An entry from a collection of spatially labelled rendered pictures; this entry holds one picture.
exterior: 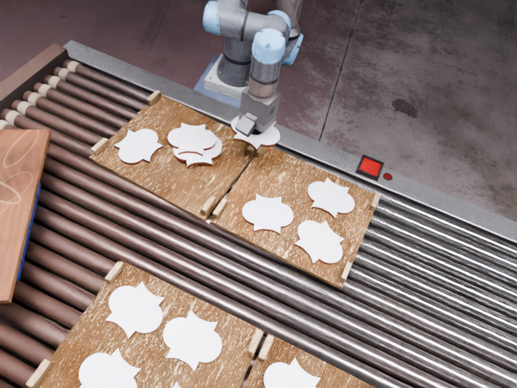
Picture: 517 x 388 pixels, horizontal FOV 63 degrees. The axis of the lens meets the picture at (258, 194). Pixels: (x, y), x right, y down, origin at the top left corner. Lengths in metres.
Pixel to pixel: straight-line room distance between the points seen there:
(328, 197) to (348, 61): 2.26
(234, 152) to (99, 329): 0.65
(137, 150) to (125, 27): 2.27
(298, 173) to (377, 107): 1.87
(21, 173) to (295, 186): 0.76
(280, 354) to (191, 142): 0.67
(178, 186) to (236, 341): 0.48
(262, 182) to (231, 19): 0.48
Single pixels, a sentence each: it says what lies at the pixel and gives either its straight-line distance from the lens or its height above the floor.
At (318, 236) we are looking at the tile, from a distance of 1.22.
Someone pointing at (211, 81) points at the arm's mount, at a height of 0.92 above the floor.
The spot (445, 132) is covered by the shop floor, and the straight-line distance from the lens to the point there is 3.22.
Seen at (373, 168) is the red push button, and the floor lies 0.93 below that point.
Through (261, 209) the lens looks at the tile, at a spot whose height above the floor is 0.95.
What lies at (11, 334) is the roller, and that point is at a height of 0.92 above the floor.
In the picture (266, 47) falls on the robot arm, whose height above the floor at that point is 1.38.
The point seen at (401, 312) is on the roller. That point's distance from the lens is 1.24.
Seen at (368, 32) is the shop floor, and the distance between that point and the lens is 3.87.
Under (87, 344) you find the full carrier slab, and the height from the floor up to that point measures 0.94.
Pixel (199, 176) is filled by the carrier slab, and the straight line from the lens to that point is 1.31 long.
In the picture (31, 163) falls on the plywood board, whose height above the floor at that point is 1.04.
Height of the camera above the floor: 1.97
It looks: 54 degrees down
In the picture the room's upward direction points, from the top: 11 degrees clockwise
